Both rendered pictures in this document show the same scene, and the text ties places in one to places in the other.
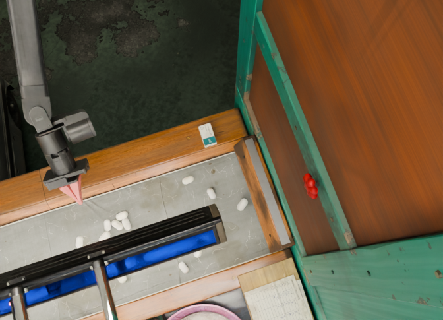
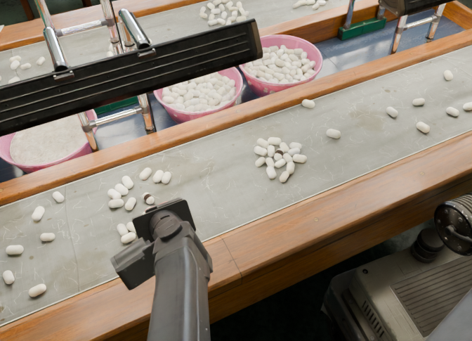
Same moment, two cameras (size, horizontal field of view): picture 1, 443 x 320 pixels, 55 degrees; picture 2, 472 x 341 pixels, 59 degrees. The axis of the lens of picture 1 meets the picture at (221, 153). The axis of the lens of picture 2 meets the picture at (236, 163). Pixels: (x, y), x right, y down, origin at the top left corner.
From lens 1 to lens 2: 0.88 m
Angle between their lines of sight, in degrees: 56
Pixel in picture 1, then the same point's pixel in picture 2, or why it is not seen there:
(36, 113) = (171, 229)
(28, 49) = (170, 290)
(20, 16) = (172, 324)
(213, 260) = (24, 209)
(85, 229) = not seen: hidden behind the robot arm
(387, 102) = not seen: outside the picture
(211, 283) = (27, 183)
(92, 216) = not seen: hidden behind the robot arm
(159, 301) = (85, 163)
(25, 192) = (251, 244)
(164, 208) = (76, 254)
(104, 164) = (151, 291)
